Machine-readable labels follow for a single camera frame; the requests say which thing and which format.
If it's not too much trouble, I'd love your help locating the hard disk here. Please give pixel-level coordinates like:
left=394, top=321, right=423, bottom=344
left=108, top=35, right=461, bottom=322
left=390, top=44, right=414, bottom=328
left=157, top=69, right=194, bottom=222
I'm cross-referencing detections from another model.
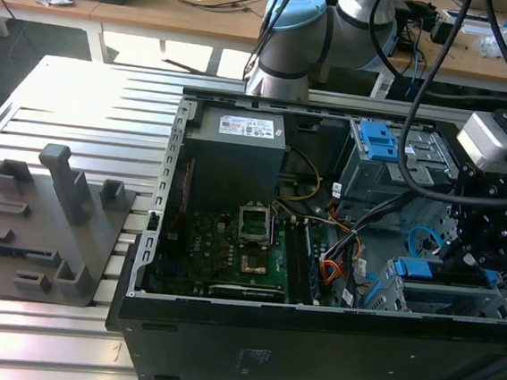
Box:
left=366, top=253, right=502, bottom=323

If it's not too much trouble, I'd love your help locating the blue plastic drive latch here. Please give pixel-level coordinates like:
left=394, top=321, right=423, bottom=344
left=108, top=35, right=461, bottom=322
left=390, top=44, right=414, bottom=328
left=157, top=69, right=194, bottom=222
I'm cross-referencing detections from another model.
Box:
left=354, top=119, right=409, bottom=165

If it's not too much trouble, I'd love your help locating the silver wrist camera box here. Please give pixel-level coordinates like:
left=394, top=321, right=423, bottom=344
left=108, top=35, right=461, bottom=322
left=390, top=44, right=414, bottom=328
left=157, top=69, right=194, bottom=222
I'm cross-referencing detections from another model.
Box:
left=452, top=108, right=507, bottom=174

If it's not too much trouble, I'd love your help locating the RAM stick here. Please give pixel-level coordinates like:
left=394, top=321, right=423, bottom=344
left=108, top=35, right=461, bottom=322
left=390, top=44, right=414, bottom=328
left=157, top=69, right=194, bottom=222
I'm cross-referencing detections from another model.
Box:
left=296, top=220, right=328, bottom=301

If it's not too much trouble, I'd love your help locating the clear plastic bag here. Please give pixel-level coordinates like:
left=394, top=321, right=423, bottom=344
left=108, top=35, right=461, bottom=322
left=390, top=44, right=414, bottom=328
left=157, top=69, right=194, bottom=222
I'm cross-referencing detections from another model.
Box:
left=475, top=32, right=507, bottom=62

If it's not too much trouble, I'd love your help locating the green motherboard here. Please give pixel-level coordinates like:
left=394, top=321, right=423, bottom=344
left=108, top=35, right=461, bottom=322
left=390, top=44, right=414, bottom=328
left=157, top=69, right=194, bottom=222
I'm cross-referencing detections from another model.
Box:
left=153, top=194, right=341, bottom=309

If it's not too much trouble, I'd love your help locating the blue hanging cable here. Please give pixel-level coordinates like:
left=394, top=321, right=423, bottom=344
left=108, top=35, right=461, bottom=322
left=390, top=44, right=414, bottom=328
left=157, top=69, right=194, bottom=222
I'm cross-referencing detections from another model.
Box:
left=402, top=45, right=428, bottom=100

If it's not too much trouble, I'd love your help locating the small black device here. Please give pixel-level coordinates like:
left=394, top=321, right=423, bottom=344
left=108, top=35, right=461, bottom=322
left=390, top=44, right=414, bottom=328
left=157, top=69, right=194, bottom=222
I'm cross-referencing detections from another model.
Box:
left=429, top=16, right=455, bottom=46

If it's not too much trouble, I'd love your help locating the wooden desk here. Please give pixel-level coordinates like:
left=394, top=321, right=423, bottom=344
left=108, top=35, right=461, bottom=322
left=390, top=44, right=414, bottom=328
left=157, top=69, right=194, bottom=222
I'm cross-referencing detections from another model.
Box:
left=0, top=0, right=507, bottom=104

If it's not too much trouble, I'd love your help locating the CPU socket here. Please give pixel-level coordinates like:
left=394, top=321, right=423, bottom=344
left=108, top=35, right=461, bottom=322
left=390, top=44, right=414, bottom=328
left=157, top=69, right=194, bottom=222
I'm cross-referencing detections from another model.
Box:
left=234, top=203, right=277, bottom=248

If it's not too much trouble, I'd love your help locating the blue disk wire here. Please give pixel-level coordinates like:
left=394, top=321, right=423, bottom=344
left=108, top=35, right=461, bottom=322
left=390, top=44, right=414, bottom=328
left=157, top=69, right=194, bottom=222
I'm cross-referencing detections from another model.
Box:
left=405, top=222, right=448, bottom=264

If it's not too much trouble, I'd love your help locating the yellow and black wire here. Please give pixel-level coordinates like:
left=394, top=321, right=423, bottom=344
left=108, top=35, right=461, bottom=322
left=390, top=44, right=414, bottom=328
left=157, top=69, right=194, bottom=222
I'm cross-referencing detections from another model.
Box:
left=276, top=148, right=326, bottom=206

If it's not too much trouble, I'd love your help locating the black open PC case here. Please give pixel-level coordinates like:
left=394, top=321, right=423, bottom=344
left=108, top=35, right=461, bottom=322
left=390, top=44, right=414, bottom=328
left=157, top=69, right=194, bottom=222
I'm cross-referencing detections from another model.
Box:
left=100, top=80, right=507, bottom=380

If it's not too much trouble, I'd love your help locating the grey parts rack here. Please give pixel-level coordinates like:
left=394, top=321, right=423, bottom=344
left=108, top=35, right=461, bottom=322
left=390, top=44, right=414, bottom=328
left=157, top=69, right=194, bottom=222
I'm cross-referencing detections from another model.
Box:
left=0, top=138, right=142, bottom=312

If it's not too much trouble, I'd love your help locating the grey power supply unit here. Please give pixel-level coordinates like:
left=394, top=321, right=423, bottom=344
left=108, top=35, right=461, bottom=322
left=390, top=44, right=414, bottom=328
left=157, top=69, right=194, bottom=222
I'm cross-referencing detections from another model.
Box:
left=178, top=104, right=292, bottom=213

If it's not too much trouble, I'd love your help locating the grey metal drive cage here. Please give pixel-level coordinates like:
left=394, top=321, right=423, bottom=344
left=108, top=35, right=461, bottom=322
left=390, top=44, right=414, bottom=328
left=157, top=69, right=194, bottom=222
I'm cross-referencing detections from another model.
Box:
left=335, top=116, right=467, bottom=212

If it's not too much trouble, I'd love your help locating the orange and black wire bundle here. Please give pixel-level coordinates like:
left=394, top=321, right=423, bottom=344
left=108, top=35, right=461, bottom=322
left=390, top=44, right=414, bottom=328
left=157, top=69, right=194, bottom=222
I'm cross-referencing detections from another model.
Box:
left=317, top=205, right=368, bottom=291

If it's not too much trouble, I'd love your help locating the black graphics card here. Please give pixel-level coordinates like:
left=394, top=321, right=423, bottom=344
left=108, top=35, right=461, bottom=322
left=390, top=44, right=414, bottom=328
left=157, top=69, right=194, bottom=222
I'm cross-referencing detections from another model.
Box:
left=207, top=279, right=289, bottom=306

